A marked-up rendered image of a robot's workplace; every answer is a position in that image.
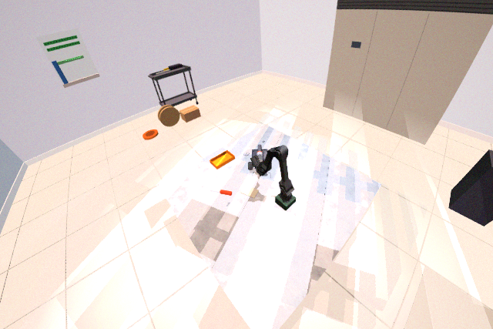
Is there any orange rectangular tray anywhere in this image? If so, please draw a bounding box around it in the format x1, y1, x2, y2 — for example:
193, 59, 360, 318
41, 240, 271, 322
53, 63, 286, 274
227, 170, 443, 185
210, 150, 235, 170

